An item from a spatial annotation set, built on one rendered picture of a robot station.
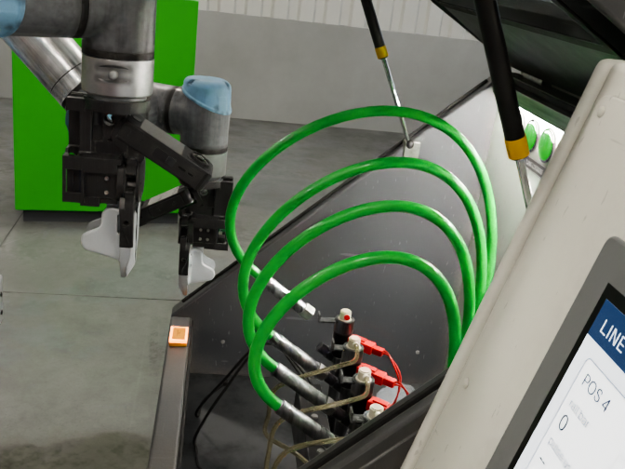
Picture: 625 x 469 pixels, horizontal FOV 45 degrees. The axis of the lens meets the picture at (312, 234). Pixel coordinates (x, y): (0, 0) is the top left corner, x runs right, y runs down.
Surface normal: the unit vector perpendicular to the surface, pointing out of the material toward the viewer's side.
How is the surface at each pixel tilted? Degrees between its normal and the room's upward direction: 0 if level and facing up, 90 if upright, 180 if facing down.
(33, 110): 90
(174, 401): 0
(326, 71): 90
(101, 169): 90
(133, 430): 0
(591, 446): 76
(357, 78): 90
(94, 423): 0
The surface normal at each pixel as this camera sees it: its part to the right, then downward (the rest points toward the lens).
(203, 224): 0.11, 0.36
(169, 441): 0.11, -0.93
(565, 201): -0.93, -0.29
